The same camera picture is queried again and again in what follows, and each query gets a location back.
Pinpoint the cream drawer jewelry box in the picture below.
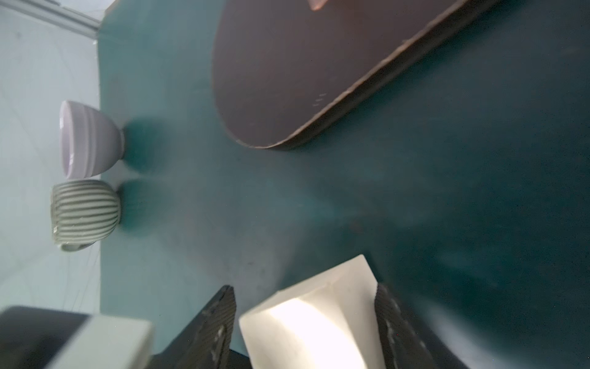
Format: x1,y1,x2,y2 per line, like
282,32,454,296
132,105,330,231
239,255,386,368

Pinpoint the bronze scroll stand rod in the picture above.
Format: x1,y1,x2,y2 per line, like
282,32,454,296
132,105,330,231
307,0,328,11

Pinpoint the lilac ceramic bowl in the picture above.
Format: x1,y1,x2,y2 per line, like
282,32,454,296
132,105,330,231
59,100,125,180

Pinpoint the green ribbed ceramic mug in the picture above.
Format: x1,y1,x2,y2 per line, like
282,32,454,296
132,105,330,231
50,179,121,252

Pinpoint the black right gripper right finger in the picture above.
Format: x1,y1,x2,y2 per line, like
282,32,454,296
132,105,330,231
374,283,467,369

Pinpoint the dark oval stand base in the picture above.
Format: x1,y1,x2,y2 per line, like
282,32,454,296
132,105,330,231
212,1,493,149

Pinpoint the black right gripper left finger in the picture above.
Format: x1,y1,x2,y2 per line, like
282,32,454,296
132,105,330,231
148,285,251,369

